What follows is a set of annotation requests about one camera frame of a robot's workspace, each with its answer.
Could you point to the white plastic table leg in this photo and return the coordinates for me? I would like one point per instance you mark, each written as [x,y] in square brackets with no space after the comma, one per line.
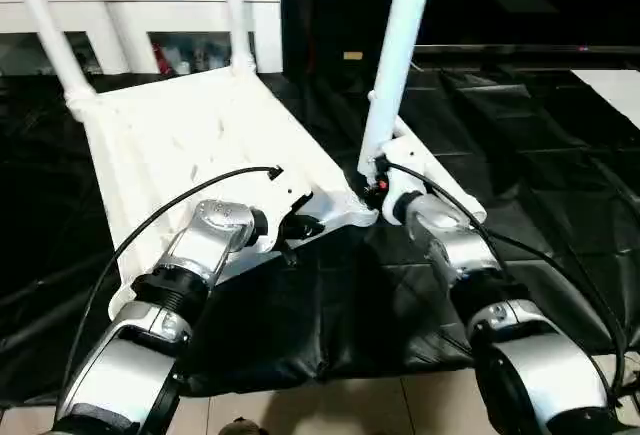
[45,30]
[400,55]
[455,190]
[237,15]

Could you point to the white plastic table top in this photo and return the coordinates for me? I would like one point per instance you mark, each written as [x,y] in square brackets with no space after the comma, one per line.
[200,130]

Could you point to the small tan label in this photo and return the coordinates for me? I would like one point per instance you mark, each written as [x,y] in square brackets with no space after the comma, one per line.
[353,55]

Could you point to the black mat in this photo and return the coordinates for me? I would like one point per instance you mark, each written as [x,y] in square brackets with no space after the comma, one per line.
[550,180]

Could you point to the long black bar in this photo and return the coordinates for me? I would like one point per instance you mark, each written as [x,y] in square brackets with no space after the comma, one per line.
[525,49]

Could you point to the white cabinet with glass doors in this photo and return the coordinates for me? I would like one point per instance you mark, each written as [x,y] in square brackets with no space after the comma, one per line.
[175,15]

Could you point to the flat white board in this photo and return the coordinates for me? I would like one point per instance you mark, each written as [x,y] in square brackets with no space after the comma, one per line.
[610,95]

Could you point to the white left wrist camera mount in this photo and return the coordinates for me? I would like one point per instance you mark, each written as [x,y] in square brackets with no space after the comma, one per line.
[290,190]

